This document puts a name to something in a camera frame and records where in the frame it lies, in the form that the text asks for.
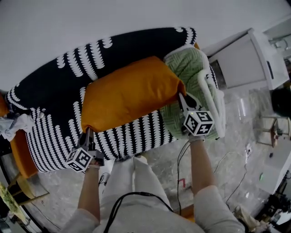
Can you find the orange sofa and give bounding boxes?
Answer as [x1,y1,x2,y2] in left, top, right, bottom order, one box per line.
[10,42,201,179]

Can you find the black round table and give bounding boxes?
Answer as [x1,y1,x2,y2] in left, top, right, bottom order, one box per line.
[270,87,291,118]

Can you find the black white striped sofa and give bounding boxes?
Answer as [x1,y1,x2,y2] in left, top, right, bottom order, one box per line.
[5,27,220,173]

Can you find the metal faucet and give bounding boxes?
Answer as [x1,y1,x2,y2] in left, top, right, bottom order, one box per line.
[269,37,289,50]

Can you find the white table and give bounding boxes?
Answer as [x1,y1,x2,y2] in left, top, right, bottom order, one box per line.
[261,145,291,194]

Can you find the small orange cushion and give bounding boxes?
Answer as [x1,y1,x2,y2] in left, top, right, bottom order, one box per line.
[0,94,10,118]

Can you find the blue checked cloth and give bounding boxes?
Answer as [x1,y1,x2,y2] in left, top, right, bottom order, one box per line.
[8,112,21,132]

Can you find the person's white trousers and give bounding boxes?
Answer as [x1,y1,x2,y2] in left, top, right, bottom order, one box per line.
[100,156,173,212]

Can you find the flower bouquet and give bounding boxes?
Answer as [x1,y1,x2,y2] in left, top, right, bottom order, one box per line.
[0,184,14,205]

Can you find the small black counter item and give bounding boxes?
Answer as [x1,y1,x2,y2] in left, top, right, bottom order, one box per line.
[266,61,275,80]

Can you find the black chest cable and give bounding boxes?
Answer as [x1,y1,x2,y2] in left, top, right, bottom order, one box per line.
[106,192,175,233]

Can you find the round wooden side table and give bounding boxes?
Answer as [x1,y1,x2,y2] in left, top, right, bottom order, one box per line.
[0,181,27,223]

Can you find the large orange cushion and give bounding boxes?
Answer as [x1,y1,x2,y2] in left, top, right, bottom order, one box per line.
[80,56,187,134]

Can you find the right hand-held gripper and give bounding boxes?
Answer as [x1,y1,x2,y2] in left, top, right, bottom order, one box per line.
[178,92,216,137]

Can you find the person's grey sweatshirt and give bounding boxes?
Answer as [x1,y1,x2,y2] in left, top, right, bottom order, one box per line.
[61,185,246,233]

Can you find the crumpled white clothes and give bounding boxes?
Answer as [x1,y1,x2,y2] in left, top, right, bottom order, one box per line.
[0,113,35,142]

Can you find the person's right forearm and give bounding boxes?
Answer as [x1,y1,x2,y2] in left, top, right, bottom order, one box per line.
[190,140,218,198]

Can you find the yellow stool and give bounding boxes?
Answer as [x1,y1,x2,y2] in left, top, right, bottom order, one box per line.
[9,172,50,205]

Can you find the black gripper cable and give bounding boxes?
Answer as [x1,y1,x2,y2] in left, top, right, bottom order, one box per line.
[99,159,111,185]
[176,140,191,216]

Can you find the green quilted cushion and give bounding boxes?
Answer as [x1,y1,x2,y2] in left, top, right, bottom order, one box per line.
[159,44,226,141]

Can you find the gold frame chair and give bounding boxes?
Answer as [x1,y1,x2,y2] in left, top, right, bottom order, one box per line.
[256,116,291,148]

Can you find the white wristband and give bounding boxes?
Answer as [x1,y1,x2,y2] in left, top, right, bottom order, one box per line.
[188,134,206,143]

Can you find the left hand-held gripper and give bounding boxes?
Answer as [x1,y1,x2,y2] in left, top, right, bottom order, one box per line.
[66,128,105,173]

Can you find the white sink cabinet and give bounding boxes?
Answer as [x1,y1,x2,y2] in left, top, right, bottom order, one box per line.
[201,28,291,91]

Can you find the person's left forearm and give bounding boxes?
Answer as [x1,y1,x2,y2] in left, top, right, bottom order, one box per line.
[77,165,102,221]

